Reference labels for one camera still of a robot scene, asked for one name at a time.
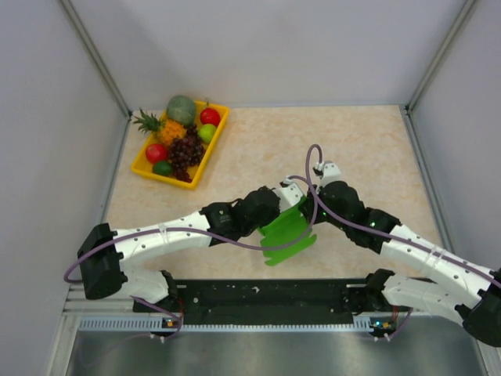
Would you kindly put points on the red pomegranate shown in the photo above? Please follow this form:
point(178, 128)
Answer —
point(155, 153)

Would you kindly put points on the white slotted cable duct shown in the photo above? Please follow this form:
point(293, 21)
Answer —
point(161, 324)

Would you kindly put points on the pineapple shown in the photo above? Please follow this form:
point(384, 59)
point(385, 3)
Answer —
point(165, 130)

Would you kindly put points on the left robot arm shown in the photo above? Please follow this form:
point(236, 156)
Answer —
point(111, 260)

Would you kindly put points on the green paper box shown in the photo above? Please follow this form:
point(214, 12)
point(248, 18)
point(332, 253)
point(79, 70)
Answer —
point(283, 230)

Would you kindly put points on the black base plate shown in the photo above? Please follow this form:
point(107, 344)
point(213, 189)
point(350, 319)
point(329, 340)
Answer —
point(300, 301)

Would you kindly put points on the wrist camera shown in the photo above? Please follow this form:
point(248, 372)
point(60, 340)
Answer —
point(289, 194)
point(327, 172)

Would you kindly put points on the green melon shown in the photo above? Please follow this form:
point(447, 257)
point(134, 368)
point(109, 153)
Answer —
point(181, 109)

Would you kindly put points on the purple grape bunch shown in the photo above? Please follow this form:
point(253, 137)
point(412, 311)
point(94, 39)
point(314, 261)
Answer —
point(186, 153)

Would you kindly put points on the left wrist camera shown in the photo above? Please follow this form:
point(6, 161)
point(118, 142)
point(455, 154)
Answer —
point(289, 194)

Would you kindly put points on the yellow plastic tray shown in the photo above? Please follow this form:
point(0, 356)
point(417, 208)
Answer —
point(140, 166)

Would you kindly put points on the green lime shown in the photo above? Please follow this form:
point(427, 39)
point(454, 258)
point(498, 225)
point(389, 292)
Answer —
point(163, 168)

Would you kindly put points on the red apple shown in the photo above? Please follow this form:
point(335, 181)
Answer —
point(210, 116)

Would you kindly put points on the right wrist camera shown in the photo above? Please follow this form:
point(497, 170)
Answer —
point(327, 172)

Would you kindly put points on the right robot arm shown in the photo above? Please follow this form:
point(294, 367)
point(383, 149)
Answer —
point(453, 288)

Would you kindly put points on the aluminium frame rail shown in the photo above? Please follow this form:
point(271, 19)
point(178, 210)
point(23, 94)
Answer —
point(77, 304)

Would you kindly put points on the green apple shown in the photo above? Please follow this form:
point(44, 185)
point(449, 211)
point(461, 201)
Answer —
point(206, 132)

